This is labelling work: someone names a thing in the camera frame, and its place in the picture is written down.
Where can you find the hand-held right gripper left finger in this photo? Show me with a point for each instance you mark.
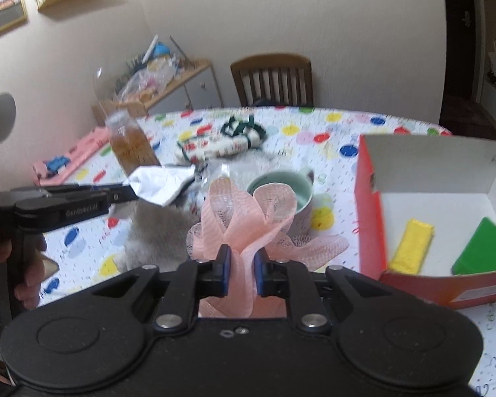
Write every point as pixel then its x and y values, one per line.
pixel 226 271

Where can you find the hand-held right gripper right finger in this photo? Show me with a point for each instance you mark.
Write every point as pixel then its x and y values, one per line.
pixel 259 273

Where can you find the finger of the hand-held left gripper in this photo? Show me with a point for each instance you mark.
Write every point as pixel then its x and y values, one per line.
pixel 120 196
pixel 78 189

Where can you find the white tissue paper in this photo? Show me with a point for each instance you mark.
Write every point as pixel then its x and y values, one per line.
pixel 157 184

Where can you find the pink mesh bath pouf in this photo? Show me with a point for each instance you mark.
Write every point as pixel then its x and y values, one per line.
pixel 231 223

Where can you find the red cardboard box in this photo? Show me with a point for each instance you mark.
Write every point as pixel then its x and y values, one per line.
pixel 430 169

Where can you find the person's left hand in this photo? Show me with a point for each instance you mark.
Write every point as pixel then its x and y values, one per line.
pixel 39 275

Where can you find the small blue toy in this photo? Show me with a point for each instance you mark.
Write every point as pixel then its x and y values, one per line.
pixel 57 163

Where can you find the amber filled clear jar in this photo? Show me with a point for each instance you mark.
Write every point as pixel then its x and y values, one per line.
pixel 130 149

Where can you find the grey fluffy towel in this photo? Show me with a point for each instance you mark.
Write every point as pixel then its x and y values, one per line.
pixel 157 235

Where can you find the teal ceramic mug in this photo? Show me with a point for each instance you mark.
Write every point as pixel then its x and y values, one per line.
pixel 304 204

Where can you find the clear glass dome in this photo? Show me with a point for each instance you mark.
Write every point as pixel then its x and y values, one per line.
pixel 101 84

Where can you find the clear plastic bag of items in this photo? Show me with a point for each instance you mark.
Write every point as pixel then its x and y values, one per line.
pixel 148 80

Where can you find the white cabinet wooden top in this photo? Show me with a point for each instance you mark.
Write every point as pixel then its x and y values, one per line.
pixel 198 91

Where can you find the blue bowl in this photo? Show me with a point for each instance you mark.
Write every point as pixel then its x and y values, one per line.
pixel 163 51

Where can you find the yellow sponge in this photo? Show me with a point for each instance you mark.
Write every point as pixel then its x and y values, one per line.
pixel 411 246

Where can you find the polka dot tablecloth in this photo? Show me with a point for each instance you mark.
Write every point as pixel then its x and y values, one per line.
pixel 343 128

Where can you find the brown wooden chair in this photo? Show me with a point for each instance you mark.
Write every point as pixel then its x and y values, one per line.
pixel 272 64

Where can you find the green sponge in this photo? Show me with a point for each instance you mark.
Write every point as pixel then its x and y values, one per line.
pixel 481 248

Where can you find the dark wooden door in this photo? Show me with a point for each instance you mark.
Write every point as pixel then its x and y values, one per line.
pixel 458 49

